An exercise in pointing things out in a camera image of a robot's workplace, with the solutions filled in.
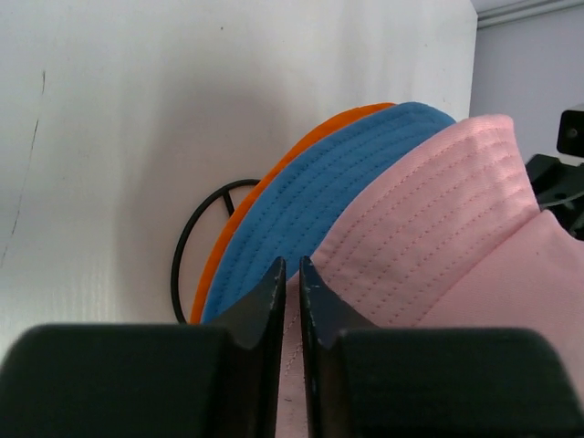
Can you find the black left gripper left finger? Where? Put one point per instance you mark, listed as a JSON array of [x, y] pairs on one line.
[[218, 379]]

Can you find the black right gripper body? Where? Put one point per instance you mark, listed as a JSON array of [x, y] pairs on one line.
[[558, 186]]

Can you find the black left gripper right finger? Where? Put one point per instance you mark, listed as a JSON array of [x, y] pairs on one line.
[[366, 381]]

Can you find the pink bucket hat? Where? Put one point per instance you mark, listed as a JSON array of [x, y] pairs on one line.
[[450, 236]]

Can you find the blue bucket hat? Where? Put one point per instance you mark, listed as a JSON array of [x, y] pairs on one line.
[[318, 186]]

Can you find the orange bucket hat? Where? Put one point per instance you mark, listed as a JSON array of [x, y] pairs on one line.
[[261, 196]]

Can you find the black wire hat stand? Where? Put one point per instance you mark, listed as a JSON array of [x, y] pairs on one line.
[[195, 239]]

